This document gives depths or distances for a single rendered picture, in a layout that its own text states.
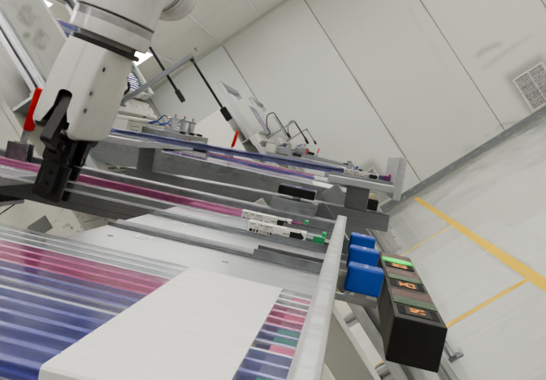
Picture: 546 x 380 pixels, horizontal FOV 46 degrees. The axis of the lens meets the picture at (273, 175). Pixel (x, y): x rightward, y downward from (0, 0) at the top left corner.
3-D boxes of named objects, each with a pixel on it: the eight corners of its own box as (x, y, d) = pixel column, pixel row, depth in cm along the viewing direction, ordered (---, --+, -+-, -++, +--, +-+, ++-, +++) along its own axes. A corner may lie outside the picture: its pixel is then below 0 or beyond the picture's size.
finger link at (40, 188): (54, 134, 68) (33, 192, 69) (40, 133, 65) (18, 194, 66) (81, 144, 68) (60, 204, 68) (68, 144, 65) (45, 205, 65)
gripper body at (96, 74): (96, 33, 73) (62, 125, 74) (54, 14, 63) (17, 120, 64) (155, 56, 73) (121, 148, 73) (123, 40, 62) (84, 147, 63)
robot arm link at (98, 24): (97, 14, 73) (88, 39, 73) (62, -6, 64) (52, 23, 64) (164, 39, 72) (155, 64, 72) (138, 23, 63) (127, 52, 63)
